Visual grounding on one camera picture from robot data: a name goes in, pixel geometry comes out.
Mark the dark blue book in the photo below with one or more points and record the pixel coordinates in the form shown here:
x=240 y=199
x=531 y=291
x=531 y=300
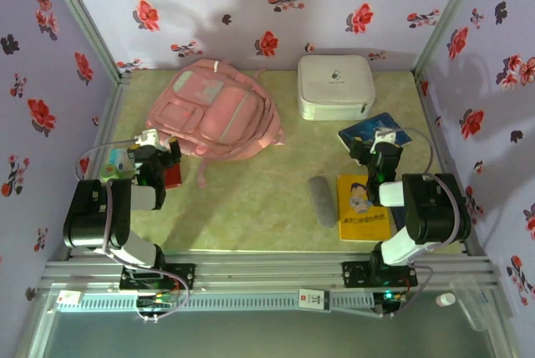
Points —
x=359 y=128

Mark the small red box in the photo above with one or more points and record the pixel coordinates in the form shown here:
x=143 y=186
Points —
x=174 y=176

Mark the dark blue notebook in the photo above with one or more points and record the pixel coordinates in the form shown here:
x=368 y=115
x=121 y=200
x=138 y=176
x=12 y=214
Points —
x=397 y=218

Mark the grey pencil case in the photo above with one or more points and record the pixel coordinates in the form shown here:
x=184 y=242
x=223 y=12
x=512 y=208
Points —
x=322 y=203

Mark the pink school backpack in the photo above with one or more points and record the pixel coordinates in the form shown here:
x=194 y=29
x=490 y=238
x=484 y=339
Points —
x=225 y=111

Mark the yellow book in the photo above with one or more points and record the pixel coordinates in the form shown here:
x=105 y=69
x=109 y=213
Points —
x=359 y=224

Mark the green bottle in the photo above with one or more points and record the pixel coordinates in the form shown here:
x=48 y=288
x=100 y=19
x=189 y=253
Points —
x=109 y=172

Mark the white zip case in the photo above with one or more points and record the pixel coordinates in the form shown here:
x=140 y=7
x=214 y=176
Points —
x=334 y=82

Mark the white label card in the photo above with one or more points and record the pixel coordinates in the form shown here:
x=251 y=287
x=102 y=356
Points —
x=313 y=299

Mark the white tag with red mark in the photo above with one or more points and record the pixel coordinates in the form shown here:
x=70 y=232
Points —
x=69 y=298

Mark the clear plastic container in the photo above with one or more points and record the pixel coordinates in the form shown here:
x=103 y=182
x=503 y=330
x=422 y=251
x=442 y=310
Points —
x=480 y=303

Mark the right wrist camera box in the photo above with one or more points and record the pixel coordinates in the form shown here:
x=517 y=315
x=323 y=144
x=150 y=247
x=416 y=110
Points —
x=384 y=135

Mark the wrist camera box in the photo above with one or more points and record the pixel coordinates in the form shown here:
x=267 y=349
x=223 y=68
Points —
x=384 y=135
x=146 y=137

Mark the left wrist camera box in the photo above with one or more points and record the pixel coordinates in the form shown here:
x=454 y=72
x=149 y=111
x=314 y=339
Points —
x=146 y=137

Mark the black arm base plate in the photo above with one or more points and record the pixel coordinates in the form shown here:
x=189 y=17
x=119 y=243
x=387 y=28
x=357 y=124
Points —
x=184 y=276
x=355 y=274

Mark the aluminium frame rail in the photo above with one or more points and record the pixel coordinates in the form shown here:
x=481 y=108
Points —
x=267 y=270

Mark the aluminium frame post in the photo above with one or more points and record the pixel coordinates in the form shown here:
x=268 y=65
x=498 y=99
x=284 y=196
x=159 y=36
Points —
x=83 y=19
x=451 y=15

